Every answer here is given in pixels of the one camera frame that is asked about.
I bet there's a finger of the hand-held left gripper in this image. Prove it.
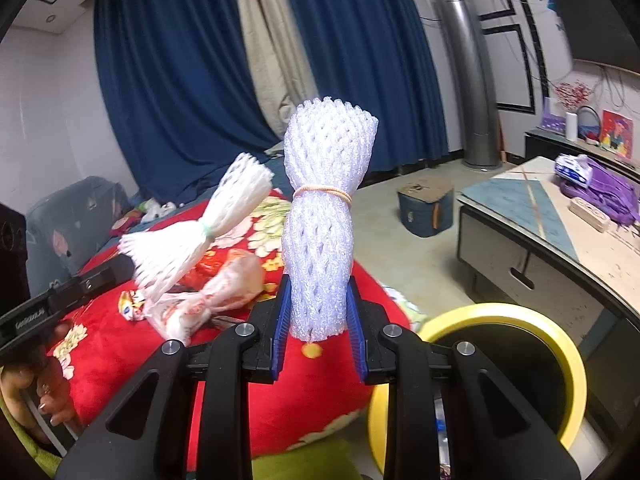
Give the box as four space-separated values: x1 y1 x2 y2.
50 255 136 311

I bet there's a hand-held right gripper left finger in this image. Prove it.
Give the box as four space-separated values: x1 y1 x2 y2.
55 275 293 480

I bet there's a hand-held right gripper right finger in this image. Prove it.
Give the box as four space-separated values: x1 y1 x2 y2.
348 277 581 480

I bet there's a white foam net orange band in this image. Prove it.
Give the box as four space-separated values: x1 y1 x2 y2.
281 96 379 345

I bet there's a white foam net green band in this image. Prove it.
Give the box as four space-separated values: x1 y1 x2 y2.
118 152 275 303

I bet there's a yellow rimmed trash bin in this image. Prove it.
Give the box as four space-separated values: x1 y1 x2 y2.
367 302 588 480

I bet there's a person's left forearm green sleeve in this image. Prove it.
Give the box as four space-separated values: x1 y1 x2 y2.
0 407 66 480

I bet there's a person's left hand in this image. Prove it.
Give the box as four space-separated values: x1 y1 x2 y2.
0 322 77 443

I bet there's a yellow red candy wrapper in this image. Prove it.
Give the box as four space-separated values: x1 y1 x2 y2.
117 290 149 322

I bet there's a grey blue floral sofa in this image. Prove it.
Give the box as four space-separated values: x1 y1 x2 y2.
25 176 132 273

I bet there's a translucent plastic bag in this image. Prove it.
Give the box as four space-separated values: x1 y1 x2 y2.
145 252 266 346

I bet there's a red floral blanket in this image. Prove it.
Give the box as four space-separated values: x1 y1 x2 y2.
47 187 416 458

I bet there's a white plastic bag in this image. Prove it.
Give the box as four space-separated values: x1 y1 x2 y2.
139 200 179 224

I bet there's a person's green garment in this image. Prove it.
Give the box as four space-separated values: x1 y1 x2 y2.
250 435 363 480

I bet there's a blue storage stool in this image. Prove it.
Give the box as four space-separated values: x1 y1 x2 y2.
397 180 456 239

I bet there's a blue curtain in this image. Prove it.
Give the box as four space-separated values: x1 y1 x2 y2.
94 0 282 202
276 0 449 183

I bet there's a coffee table with drawers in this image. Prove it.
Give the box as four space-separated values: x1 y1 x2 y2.
456 156 640 361

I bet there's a beige power strip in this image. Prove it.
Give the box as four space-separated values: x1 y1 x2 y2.
570 197 612 233

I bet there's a dark television stand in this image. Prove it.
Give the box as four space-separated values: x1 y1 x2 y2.
524 127 640 172

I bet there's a blue white tissue pack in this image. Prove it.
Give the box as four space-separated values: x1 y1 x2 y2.
553 153 594 189

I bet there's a silver tower air conditioner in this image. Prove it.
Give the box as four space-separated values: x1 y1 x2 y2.
432 0 502 169

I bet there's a purple bag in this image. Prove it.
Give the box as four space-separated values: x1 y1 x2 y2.
559 157 640 227

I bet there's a beige curtain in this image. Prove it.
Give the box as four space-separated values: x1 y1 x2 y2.
226 0 321 133

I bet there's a white vase with red flowers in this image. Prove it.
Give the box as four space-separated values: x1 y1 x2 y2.
555 80 595 140

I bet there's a colourful painting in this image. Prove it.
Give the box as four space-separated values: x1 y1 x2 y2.
599 109 635 154

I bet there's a black television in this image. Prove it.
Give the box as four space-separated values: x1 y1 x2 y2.
542 0 640 77

